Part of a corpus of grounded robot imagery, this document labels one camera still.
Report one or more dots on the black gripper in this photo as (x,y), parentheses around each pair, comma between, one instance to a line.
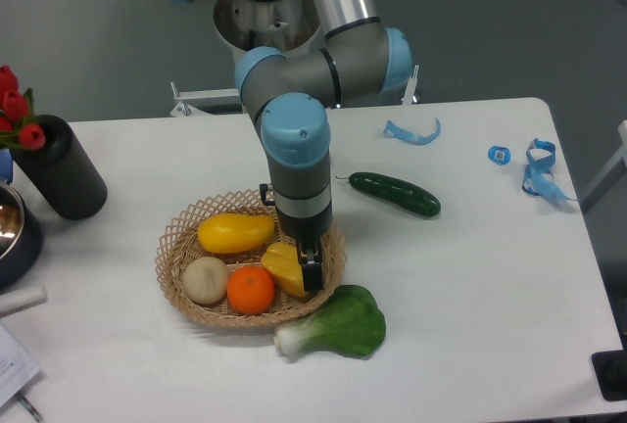
(305,220)

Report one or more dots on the yellow bell pepper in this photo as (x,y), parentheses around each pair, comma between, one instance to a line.
(281,261)

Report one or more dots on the green bok choy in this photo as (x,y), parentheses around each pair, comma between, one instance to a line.
(349,323)

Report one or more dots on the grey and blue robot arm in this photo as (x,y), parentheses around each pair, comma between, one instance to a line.
(288,97)

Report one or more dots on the woven wicker basket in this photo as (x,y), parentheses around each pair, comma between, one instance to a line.
(179,246)

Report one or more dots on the orange fruit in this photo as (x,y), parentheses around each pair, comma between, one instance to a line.
(250,290)

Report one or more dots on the yellow mango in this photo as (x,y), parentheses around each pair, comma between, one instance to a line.
(230,233)

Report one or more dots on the dark green cucumber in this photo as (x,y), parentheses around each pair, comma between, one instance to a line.
(403,194)

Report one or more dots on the beige steamed bun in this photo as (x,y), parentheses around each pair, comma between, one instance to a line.
(204,281)

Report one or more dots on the blue curved tape strip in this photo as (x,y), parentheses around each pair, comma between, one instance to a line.
(391,130)

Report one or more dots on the crumpled blue tape strip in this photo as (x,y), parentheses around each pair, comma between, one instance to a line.
(538,180)

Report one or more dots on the black cylindrical vase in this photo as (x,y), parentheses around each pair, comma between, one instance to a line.
(62,172)

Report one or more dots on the white paper roll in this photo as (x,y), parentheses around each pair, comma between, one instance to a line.
(22,298)

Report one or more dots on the dark metal bowl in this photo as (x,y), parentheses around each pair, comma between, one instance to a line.
(21,237)

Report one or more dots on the white printed paper sheet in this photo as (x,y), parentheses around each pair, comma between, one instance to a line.
(18,367)

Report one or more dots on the red tulip bouquet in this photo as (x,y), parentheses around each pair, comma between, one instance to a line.
(20,128)

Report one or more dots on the black device at edge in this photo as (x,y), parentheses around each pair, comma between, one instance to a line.
(610,369)

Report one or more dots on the patterned pen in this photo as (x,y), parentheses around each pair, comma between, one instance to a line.
(29,407)

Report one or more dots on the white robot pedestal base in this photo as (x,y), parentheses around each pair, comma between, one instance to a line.
(304,46)

